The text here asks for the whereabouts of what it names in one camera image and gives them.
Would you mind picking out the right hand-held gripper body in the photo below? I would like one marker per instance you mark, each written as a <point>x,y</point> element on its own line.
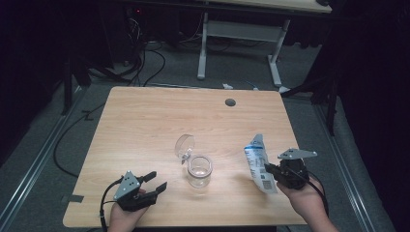
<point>293,175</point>

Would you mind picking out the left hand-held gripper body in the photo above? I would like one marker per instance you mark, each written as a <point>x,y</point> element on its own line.
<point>129,188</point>

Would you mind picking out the clear glass jar with hinged lid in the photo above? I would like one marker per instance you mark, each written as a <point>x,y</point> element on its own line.
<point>199,175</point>

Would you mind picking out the person's right hand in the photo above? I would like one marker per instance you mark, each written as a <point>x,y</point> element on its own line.
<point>306,203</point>

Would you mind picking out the person's left hand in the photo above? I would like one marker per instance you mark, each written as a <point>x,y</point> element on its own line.
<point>122,220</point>

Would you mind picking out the black tape strip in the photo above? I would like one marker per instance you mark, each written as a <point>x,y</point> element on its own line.
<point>73,198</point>

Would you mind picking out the dark round table grommet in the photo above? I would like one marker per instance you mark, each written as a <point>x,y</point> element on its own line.
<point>230,102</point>

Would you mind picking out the black tripod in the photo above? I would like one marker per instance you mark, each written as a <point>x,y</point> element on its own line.
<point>332,90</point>

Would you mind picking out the small white floor scrap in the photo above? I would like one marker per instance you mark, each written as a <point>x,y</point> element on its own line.
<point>227,86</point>

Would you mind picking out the black stand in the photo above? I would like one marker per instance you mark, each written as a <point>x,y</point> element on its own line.
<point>67,87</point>

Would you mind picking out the dark computer tower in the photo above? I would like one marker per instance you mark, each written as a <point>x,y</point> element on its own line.
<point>133,35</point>

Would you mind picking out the white-framed desk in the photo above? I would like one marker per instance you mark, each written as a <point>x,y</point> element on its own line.
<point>241,30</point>

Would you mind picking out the metal floor rail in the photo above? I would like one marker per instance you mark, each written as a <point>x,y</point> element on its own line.
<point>341,161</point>
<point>35,164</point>

